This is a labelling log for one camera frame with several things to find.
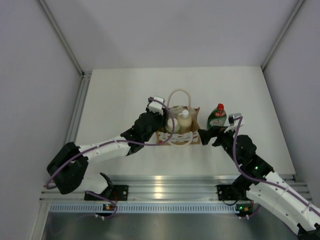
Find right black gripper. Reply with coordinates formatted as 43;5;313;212
198;124;242;165

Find green dish soap bottle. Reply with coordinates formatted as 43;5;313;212
207;103;227;130

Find jute watermelon canvas bag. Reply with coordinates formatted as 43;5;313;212
156;88;201;148

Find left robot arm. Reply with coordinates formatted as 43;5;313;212
46;108;168;200

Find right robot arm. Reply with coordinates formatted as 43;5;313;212
198;126;320;240

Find pale green white-capped bottle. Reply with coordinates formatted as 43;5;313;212
165;118;180;134

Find cream pump lotion bottle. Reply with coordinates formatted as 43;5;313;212
177;109;192;134

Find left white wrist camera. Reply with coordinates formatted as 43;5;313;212
147;96;165;115

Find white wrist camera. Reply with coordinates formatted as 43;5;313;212
224;113;243;133
147;96;165;115

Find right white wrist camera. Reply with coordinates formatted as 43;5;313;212
224;113;243;133

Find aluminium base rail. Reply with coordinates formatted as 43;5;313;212
39;175;312;203

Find left aluminium frame post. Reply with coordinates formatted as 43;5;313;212
37;0;85;76

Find aluminium frame post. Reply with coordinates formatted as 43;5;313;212
260;0;308;72
37;0;85;76

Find white slotted cable duct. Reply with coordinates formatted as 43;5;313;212
49;203;250;214

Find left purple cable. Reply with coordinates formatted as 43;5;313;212
44;98;176;221

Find right aluminium frame post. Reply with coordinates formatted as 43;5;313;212
260;0;308;72

